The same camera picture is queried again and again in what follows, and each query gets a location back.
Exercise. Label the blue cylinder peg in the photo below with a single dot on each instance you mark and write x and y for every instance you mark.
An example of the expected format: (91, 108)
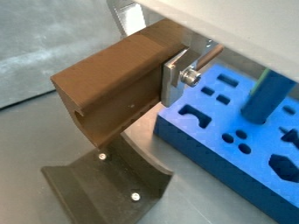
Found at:
(262, 104)

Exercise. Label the brown arch object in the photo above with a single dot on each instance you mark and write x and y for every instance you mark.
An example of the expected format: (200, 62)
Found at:
(113, 86)

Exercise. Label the blue shape sorter block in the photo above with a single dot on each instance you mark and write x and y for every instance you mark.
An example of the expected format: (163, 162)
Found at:
(254, 158)

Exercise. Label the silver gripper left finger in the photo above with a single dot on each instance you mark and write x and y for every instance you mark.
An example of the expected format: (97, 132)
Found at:
(128, 16)

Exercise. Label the black curved fixture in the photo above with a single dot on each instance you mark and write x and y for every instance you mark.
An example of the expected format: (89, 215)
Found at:
(109, 186)

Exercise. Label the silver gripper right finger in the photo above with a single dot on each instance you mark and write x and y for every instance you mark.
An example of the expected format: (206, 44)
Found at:
(182, 68)

